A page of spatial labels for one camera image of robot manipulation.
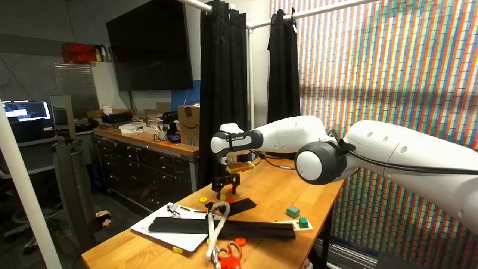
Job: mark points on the green cube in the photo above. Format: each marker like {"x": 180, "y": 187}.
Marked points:
{"x": 303, "y": 223}
{"x": 292, "y": 213}

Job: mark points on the multicoloured patterned backdrop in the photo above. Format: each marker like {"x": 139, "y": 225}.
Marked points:
{"x": 397, "y": 75}

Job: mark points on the large black television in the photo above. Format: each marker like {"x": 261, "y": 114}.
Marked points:
{"x": 149, "y": 45}

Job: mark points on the white wooden shape board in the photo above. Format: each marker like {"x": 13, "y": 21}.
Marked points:
{"x": 309, "y": 228}

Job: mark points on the white curtain rod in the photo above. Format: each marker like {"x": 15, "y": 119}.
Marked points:
{"x": 318, "y": 10}

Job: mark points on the red box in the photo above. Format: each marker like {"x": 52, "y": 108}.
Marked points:
{"x": 79, "y": 53}

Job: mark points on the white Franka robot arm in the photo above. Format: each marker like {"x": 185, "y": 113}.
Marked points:
{"x": 397, "y": 155}

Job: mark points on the orange disc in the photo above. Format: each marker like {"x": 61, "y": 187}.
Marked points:
{"x": 240, "y": 243}
{"x": 230, "y": 201}

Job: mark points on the black binder clip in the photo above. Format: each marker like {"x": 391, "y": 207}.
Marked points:
{"x": 173, "y": 210}

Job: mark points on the short black track piece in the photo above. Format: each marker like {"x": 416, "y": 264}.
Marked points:
{"x": 242, "y": 205}

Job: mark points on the white paper sheet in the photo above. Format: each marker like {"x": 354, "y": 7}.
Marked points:
{"x": 168, "y": 240}

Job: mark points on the black drawer cabinet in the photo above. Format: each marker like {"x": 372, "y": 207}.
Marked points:
{"x": 139, "y": 169}

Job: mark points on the white pole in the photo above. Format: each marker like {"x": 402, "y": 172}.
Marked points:
{"x": 24, "y": 195}

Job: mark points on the white board panel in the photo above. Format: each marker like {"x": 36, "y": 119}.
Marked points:
{"x": 106, "y": 84}

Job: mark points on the computer monitor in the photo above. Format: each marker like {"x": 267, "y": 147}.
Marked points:
{"x": 27, "y": 113}

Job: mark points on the yellow disc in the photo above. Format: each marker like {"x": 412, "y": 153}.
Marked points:
{"x": 203, "y": 199}
{"x": 176, "y": 250}
{"x": 222, "y": 198}

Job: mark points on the wooden plank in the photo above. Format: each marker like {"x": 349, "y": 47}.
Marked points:
{"x": 61, "y": 117}

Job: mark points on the cardboard box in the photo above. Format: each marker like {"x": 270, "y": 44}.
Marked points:
{"x": 188, "y": 125}

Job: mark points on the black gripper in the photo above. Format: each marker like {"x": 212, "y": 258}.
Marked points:
{"x": 225, "y": 180}

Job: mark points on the wide black curtain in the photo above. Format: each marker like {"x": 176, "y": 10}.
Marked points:
{"x": 224, "y": 75}

